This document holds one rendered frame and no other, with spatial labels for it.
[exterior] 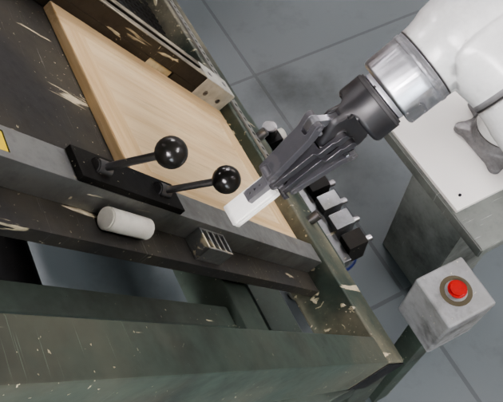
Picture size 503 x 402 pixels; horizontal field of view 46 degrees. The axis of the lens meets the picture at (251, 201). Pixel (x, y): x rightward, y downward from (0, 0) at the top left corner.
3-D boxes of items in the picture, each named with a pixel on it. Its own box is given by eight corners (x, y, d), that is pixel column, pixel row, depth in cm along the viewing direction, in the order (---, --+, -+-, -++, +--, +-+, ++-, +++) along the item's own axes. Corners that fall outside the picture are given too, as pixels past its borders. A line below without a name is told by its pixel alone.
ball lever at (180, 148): (104, 188, 73) (195, 170, 67) (81, 180, 70) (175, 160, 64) (105, 159, 74) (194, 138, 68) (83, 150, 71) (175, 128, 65)
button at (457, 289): (469, 296, 123) (472, 292, 121) (453, 304, 122) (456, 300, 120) (457, 279, 125) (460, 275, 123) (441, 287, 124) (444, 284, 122)
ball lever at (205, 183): (163, 208, 83) (246, 195, 77) (146, 202, 80) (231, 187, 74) (164, 182, 84) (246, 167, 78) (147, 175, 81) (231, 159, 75)
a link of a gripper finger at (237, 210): (278, 193, 73) (275, 191, 72) (235, 226, 75) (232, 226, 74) (267, 175, 74) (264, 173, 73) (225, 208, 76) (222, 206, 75)
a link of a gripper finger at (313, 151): (350, 139, 69) (346, 135, 68) (276, 195, 72) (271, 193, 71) (334, 115, 71) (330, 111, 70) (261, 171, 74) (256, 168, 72)
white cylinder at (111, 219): (100, 234, 72) (142, 245, 79) (117, 220, 71) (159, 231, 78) (93, 215, 73) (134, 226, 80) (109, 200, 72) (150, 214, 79)
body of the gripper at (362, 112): (391, 106, 63) (322, 159, 66) (411, 131, 71) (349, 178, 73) (354, 59, 67) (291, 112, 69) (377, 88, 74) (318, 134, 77)
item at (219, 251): (219, 265, 95) (233, 254, 94) (195, 259, 89) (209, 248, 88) (209, 245, 96) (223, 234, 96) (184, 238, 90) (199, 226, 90)
